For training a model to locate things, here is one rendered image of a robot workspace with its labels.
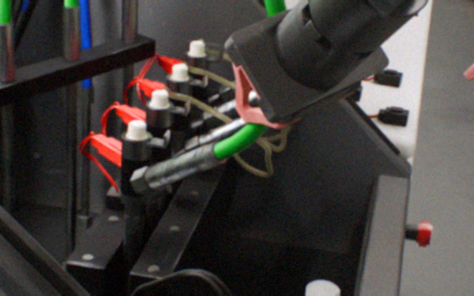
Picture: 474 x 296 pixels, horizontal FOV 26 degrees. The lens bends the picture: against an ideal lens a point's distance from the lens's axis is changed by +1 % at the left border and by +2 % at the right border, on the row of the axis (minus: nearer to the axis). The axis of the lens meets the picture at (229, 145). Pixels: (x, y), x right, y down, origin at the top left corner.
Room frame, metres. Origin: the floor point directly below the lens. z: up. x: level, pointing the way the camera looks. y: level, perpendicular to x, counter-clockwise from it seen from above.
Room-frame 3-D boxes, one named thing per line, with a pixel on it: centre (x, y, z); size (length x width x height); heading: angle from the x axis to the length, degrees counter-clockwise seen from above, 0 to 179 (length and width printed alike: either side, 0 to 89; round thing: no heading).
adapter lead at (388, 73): (1.37, -0.17, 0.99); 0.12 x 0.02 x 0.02; 74
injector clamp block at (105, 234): (0.98, 0.07, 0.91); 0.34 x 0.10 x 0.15; 170
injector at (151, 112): (0.94, 0.06, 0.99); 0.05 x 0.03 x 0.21; 80
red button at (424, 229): (1.25, -0.27, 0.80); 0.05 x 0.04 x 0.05; 170
